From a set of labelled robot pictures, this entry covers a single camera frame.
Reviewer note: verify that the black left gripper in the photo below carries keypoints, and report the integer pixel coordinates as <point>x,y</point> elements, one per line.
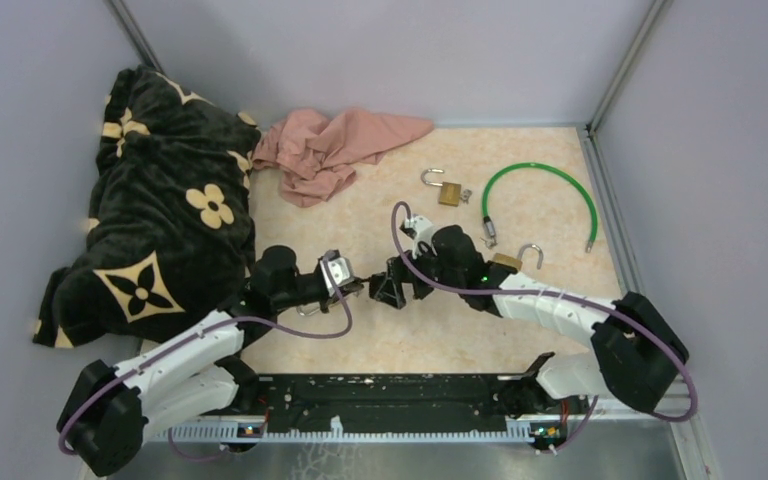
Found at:
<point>329,298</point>

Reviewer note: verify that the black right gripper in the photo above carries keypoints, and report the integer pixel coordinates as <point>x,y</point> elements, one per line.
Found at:
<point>398,268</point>

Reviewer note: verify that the large brass padlock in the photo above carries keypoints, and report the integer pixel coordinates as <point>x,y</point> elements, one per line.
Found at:
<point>516,262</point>

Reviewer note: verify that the long-shackle brass padlock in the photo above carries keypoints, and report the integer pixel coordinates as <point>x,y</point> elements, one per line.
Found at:
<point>318,307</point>

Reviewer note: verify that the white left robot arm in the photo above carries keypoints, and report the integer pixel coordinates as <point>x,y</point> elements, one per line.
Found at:
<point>113,410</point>

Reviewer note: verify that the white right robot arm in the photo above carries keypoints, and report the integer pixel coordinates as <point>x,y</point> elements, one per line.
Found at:
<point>633,355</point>

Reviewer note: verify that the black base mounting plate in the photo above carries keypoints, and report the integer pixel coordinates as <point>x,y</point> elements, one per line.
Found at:
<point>405,408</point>

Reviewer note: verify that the small brass padlock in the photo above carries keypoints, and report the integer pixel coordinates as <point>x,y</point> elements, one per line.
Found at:
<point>449,193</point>

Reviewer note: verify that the pink crumpled cloth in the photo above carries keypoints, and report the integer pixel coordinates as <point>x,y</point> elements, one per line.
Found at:
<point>316,155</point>

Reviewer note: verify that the black floral plush blanket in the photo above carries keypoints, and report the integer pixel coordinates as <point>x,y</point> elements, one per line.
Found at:
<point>169,235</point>

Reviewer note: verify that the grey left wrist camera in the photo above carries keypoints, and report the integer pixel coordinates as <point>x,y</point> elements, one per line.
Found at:
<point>336,270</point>

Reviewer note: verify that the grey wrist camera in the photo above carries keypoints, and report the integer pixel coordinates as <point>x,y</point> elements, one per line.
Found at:
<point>420,230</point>
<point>336,270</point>

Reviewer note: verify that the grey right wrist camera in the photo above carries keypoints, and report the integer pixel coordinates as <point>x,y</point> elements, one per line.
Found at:
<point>420,230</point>

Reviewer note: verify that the green cable lock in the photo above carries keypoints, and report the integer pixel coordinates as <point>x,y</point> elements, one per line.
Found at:
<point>590,203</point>

